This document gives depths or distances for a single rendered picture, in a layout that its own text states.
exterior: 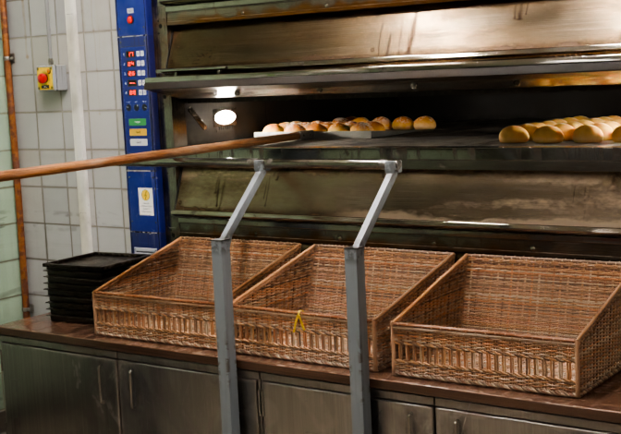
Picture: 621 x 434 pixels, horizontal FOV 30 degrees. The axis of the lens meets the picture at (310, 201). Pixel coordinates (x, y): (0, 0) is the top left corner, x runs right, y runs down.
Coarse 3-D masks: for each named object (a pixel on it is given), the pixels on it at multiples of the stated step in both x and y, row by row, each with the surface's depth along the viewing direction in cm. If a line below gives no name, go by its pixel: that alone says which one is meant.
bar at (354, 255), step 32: (160, 160) 385; (192, 160) 376; (224, 160) 368; (256, 160) 360; (288, 160) 353; (320, 160) 347; (352, 160) 340; (384, 160) 333; (384, 192) 328; (224, 256) 344; (352, 256) 316; (224, 288) 345; (352, 288) 317; (224, 320) 346; (352, 320) 318; (224, 352) 347; (352, 352) 319; (224, 384) 349; (352, 384) 321; (224, 416) 350; (352, 416) 322
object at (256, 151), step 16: (464, 160) 360; (480, 160) 357; (496, 160) 353; (512, 160) 350; (528, 160) 347; (544, 160) 344; (560, 160) 341; (576, 160) 338; (592, 160) 335; (608, 160) 332
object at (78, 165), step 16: (208, 144) 395; (224, 144) 401; (240, 144) 408; (256, 144) 416; (96, 160) 351; (112, 160) 356; (128, 160) 362; (144, 160) 369; (0, 176) 321; (16, 176) 326; (32, 176) 331
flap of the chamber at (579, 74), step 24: (384, 72) 356; (408, 72) 351; (432, 72) 346; (456, 72) 342; (480, 72) 337; (504, 72) 332; (528, 72) 328; (552, 72) 324; (576, 72) 320; (600, 72) 317; (192, 96) 423; (216, 96) 418; (240, 96) 414
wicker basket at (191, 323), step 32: (160, 256) 420; (192, 256) 424; (256, 256) 407; (288, 256) 392; (128, 288) 407; (160, 288) 420; (192, 288) 422; (96, 320) 394; (128, 320) 385; (160, 320) 377; (192, 320) 405
